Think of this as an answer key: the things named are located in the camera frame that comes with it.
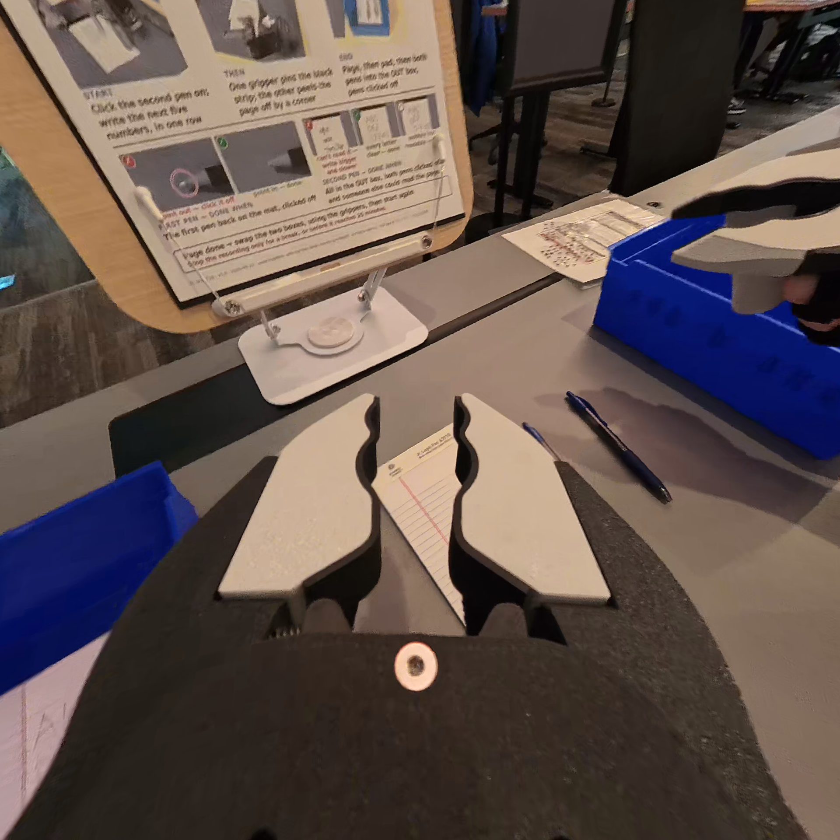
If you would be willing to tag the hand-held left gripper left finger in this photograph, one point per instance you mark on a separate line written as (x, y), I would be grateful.
(295, 512)

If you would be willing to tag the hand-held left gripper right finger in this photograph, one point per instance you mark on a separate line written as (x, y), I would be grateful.
(525, 518)

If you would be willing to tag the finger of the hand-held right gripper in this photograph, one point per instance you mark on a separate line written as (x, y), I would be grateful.
(754, 249)
(754, 184)

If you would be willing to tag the white lined notepad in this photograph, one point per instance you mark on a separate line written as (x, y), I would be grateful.
(420, 499)

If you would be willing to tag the blue pen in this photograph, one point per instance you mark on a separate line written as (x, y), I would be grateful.
(620, 449)
(538, 436)

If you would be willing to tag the person's right hand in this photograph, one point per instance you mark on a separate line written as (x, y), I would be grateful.
(802, 290)

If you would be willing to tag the blue plastic bin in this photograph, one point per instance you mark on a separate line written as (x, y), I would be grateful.
(79, 558)
(689, 328)

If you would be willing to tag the tall black panel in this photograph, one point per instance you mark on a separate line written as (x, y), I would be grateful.
(676, 85)

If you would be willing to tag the white metal board stand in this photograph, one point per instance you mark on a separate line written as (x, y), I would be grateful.
(341, 354)

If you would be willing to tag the printed paper sheet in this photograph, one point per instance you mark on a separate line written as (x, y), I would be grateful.
(564, 236)

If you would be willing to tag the black framed sign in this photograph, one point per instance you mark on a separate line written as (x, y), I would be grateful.
(564, 39)

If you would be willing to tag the blue cloth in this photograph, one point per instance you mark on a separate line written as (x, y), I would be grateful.
(489, 52)

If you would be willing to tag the white paper sheet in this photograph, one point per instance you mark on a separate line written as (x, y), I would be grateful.
(39, 735)

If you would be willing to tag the wooden display board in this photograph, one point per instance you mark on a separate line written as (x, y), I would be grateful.
(65, 216)

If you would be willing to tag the printed instruction sheet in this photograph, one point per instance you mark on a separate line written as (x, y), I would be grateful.
(262, 98)

